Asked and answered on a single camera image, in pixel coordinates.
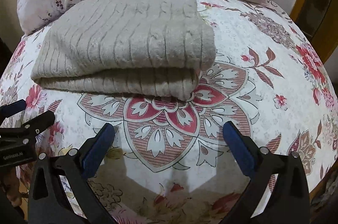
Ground beige cable knit sweater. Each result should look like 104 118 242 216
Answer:
31 0 217 100

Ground floral quilted bedspread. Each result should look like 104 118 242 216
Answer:
1 0 337 223

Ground wooden headboard frame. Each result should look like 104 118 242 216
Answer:
290 0 337 63

